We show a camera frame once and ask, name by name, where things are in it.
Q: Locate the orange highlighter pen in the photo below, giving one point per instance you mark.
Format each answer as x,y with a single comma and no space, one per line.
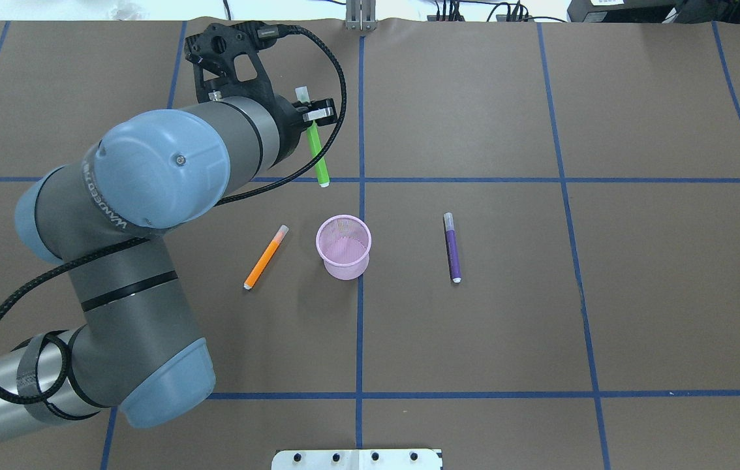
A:
265,258

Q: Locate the green highlighter pen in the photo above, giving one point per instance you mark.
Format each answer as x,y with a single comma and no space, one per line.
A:
313,140

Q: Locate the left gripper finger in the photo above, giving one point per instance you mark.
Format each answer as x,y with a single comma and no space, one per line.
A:
319,117
316,105

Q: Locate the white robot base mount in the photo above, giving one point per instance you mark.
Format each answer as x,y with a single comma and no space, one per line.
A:
379,458

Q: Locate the aluminium frame post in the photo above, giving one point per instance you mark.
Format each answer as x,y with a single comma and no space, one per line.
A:
361,15

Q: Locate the purple highlighter pen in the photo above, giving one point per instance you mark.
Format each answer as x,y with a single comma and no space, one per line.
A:
451,248

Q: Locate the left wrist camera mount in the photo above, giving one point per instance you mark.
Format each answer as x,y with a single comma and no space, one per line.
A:
213,53

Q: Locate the pink mesh pen holder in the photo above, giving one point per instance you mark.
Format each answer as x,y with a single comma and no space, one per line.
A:
343,243

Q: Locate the black device with label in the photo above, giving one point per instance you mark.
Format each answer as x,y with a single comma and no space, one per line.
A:
654,12

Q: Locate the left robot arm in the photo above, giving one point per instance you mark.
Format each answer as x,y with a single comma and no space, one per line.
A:
102,221

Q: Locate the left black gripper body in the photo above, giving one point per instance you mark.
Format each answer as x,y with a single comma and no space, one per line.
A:
287,128

